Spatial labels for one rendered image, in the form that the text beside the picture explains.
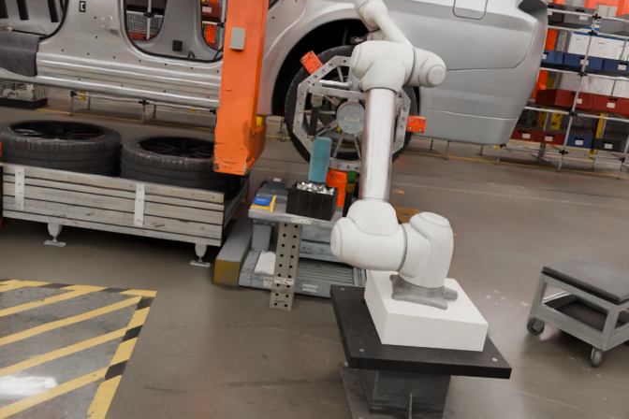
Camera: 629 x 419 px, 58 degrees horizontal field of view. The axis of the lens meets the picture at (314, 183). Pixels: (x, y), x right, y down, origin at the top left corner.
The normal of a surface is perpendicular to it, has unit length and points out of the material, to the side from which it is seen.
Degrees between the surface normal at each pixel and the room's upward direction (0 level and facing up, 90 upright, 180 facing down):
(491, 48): 90
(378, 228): 64
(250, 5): 90
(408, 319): 90
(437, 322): 90
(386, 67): 72
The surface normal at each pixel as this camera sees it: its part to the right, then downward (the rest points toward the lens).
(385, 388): 0.09, 0.26
